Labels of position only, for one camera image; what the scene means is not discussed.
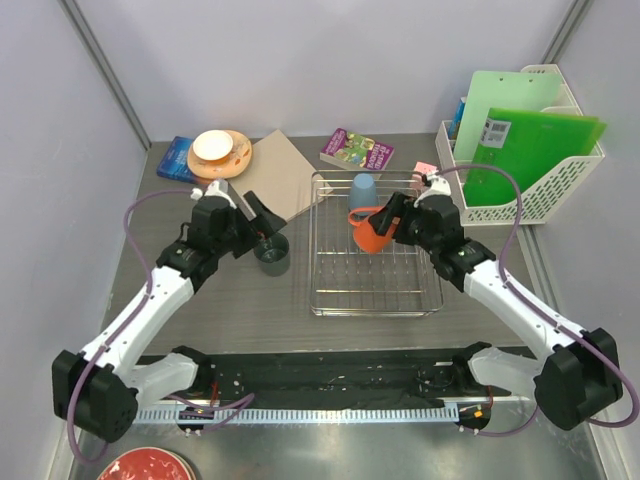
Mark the orange cup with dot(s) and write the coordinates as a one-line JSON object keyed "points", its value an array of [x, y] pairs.
{"points": [[364, 235]]}

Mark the beige cardboard notebook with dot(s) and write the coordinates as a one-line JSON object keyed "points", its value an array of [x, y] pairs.
{"points": [[279, 175]]}

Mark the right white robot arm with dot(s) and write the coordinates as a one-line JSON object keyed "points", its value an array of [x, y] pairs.
{"points": [[572, 374]]}

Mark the grey mug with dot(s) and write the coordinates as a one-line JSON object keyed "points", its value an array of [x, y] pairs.
{"points": [[273, 255]]}

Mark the bright green folder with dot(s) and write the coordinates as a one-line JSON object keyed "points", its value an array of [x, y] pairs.
{"points": [[528, 144]]}

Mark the blue cup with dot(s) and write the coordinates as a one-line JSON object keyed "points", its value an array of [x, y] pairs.
{"points": [[362, 192]]}

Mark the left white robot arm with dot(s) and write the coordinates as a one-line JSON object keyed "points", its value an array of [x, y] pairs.
{"points": [[99, 389]]}

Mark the beige bird plate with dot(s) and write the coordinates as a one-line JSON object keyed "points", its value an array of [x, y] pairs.
{"points": [[235, 164]]}

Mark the slotted cable duct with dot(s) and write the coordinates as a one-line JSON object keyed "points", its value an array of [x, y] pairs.
{"points": [[180, 414]]}

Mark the purple treehouse book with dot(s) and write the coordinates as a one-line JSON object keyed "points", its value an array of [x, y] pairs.
{"points": [[352, 151]]}

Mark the red round plate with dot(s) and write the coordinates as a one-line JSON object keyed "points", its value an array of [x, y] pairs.
{"points": [[148, 463]]}

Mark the orange white bowl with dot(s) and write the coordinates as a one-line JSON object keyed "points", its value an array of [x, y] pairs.
{"points": [[213, 145]]}

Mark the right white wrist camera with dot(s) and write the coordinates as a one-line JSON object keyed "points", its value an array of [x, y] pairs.
{"points": [[431, 185]]}

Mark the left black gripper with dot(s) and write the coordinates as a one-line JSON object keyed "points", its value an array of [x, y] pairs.
{"points": [[265, 219]]}

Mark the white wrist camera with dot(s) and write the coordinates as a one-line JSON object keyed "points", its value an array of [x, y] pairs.
{"points": [[431, 185], [222, 188]]}

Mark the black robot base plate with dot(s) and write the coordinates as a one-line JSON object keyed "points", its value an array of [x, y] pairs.
{"points": [[353, 380]]}

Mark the blue Jane Eyre book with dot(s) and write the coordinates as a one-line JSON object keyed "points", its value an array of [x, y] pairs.
{"points": [[173, 164]]}

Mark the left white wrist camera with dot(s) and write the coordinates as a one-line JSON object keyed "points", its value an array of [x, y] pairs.
{"points": [[222, 188]]}

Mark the metal wire dish rack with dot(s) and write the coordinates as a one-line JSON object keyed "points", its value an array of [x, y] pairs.
{"points": [[344, 280]]}

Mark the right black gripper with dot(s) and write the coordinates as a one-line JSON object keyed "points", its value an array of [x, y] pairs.
{"points": [[398, 205]]}

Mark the blue book in organizer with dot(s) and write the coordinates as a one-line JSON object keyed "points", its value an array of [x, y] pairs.
{"points": [[455, 122]]}

